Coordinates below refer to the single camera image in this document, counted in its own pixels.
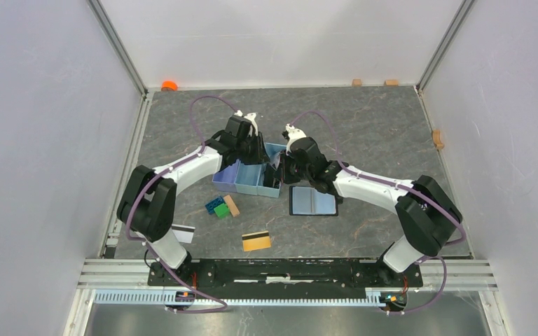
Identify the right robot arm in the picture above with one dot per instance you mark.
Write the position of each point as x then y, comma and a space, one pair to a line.
429, 218

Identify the wooden arch block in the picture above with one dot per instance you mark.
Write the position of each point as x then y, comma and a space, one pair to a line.
437, 139

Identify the wooden block back right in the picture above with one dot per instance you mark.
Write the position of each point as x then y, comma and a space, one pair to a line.
391, 82

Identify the gold credit card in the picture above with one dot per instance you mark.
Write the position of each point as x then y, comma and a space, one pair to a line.
256, 241

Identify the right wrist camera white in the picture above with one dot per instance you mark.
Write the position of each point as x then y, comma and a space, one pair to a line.
292, 134

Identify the light blue bin with cards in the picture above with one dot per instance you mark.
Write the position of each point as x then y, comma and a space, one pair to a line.
271, 149

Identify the blue toy brick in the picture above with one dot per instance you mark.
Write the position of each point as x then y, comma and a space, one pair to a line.
211, 205

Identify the black card holder wallet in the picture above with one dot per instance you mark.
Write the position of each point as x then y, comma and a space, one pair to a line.
307, 201

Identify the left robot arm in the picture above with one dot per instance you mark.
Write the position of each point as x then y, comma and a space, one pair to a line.
148, 201

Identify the silver credit card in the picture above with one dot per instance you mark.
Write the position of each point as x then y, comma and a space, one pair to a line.
183, 233

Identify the purple plastic bin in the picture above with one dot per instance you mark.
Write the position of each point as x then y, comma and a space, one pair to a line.
224, 181

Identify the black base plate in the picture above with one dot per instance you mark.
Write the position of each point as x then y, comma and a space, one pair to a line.
294, 278

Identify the orange round object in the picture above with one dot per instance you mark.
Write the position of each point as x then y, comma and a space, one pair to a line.
168, 85

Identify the green toy brick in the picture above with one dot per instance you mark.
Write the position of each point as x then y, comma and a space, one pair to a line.
222, 210

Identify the aluminium frame rail left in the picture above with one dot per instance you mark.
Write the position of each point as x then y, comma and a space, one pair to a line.
81, 307

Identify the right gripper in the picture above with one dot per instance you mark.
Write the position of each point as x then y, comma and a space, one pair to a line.
285, 160

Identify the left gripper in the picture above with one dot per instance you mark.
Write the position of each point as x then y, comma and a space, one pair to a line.
260, 156

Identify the light blue middle bin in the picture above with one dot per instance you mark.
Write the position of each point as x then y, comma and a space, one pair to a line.
247, 178

